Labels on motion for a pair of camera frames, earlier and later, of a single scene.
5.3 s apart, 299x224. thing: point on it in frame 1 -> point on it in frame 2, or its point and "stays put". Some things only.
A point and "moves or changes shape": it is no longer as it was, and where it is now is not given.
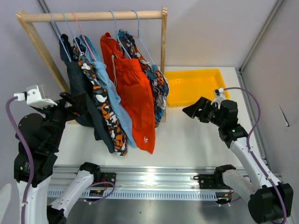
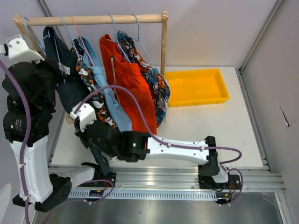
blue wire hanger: x=71 y=33 -> x=72 y=41
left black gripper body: x=59 y=113 -> x=51 y=74
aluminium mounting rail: x=149 y=182 stays put
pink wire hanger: x=83 y=37 -> x=81 y=41
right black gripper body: x=211 y=115 -> x=81 y=135
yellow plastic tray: x=186 y=86 stays put
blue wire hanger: x=59 y=37 -> x=42 y=38
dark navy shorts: x=78 y=83 moves or changes shape
